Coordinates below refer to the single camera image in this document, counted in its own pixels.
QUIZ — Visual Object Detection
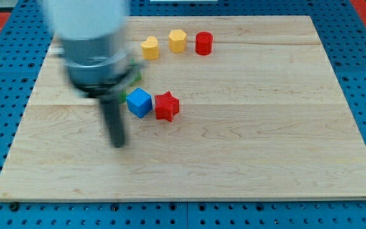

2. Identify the red cylinder block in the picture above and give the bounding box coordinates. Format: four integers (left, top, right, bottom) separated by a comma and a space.
195, 31, 214, 55

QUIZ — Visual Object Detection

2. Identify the green block upper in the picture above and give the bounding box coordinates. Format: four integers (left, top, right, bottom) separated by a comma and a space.
129, 59, 142, 87

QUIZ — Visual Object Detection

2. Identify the red star block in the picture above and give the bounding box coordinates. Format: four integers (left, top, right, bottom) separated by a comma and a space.
154, 91, 180, 122

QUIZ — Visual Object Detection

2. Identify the yellow heart block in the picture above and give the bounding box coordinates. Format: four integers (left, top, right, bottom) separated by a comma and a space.
140, 36, 159, 60

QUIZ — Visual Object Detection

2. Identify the blue cube block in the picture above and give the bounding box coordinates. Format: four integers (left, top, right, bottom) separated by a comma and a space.
126, 88, 153, 118

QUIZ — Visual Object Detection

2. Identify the green block lower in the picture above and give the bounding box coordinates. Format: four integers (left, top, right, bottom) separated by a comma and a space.
118, 90, 127, 104

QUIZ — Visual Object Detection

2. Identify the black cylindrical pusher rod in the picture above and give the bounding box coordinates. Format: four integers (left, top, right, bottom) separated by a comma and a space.
99, 94, 126, 148

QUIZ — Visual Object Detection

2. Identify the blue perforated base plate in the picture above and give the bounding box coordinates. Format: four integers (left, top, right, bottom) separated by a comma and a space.
0, 1, 366, 228

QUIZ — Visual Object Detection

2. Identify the wooden board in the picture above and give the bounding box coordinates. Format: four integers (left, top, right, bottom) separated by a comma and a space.
0, 16, 366, 202

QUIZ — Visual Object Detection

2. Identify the yellow hexagon block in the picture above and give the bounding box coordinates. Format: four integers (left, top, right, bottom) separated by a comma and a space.
168, 29, 187, 53

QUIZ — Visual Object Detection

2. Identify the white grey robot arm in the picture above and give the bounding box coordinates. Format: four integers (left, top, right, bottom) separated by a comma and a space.
42, 0, 137, 97

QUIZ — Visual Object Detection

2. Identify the green block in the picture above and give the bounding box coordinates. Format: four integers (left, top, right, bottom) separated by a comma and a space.
129, 59, 142, 87
118, 90, 127, 104

